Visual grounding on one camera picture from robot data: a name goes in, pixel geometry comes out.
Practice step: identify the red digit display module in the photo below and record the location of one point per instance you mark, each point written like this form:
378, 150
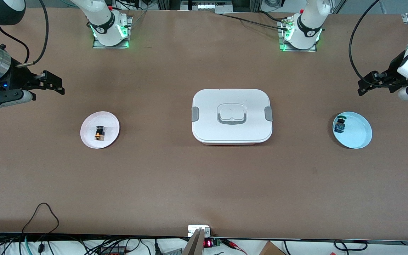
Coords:
208, 243

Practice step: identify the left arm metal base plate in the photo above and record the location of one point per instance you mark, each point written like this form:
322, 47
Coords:
285, 49

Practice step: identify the orange and black switch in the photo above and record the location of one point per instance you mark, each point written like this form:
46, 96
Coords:
99, 134

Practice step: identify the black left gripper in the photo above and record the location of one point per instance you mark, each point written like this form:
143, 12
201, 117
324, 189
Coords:
392, 73

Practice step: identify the pink round plate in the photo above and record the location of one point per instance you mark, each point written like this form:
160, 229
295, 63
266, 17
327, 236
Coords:
90, 124

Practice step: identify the grey device with white lights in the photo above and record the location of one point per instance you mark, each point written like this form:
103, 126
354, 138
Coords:
205, 6

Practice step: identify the blue and green switch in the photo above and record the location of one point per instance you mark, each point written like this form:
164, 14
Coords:
339, 125

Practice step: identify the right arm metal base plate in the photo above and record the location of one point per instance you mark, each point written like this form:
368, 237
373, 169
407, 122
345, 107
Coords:
99, 45

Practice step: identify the small white box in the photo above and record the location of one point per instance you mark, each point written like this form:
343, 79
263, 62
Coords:
193, 229

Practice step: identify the white lidded pink lunch box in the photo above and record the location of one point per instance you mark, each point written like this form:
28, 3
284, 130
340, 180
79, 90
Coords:
232, 131

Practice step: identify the light blue round plate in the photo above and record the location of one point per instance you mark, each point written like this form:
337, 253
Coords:
358, 131

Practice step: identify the red test probe lead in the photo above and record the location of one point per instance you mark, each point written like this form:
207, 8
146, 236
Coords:
234, 246

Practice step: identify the grey slanted bar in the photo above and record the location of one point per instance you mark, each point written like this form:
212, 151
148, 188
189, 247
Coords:
195, 244

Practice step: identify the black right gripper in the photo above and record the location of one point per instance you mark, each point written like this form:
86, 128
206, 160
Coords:
17, 79

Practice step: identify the brown cardboard piece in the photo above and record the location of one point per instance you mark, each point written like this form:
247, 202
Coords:
269, 249

